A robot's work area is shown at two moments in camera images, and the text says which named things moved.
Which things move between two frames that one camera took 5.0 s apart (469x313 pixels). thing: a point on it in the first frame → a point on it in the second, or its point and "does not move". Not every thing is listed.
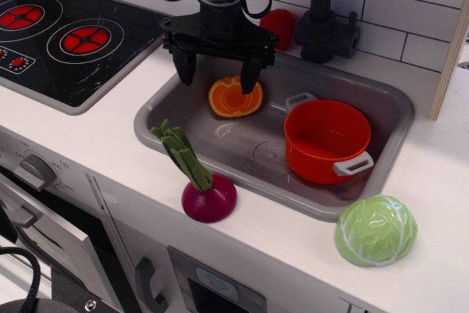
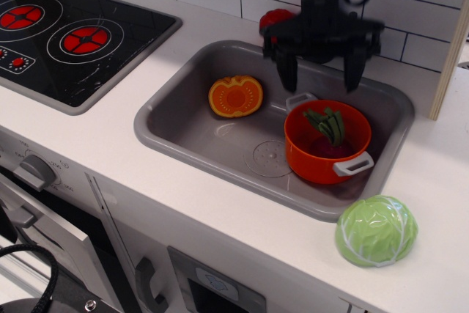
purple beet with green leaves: [207, 199] → [334, 146]
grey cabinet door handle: [143, 271] does not move
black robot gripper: [220, 27] → [319, 34]
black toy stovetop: [68, 48] does not move
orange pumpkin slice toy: [226, 98] does not move
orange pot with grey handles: [322, 135] does not move
